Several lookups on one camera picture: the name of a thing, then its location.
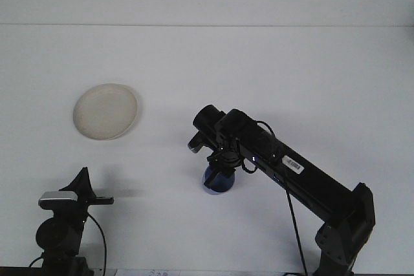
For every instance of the pale round plate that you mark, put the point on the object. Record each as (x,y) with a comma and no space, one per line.
(105,112)

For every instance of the pale blue cup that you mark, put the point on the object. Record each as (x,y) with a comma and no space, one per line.
(223,187)

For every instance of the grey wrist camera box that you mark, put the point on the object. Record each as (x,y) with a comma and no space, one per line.
(58,199)
(195,147)

